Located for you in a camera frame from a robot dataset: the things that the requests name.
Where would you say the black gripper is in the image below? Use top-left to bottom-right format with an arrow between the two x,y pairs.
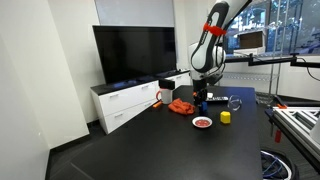
192,79 -> 208,113

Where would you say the yellow pentagon block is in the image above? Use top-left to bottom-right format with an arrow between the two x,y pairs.
219,110 -> 232,125

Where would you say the small white red dish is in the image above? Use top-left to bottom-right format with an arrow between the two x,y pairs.
191,115 -> 213,130

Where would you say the orange cloth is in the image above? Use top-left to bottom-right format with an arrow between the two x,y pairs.
167,97 -> 197,116

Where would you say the white remote control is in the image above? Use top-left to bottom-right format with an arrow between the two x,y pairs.
206,95 -> 230,103

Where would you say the clear glass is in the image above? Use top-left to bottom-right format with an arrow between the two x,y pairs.
227,94 -> 243,112

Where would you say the white mug red inside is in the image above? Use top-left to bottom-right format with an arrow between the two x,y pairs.
155,87 -> 174,105

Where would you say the white drawer cabinet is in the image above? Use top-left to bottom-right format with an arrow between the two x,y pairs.
89,69 -> 192,135

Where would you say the cardboard box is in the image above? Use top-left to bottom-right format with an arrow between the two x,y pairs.
238,30 -> 266,50

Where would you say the black flat television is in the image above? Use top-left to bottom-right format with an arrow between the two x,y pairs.
92,25 -> 178,85

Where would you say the black round bin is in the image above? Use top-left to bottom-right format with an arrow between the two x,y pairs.
259,148 -> 300,180

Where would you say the red strap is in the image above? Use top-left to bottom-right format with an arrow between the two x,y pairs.
203,22 -> 228,37

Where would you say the red clamp handle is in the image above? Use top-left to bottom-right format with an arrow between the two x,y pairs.
274,129 -> 283,144

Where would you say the aluminium frame rail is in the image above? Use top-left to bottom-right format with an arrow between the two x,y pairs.
265,105 -> 320,168

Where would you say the black boom cable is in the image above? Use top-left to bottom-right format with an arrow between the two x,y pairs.
299,57 -> 320,83

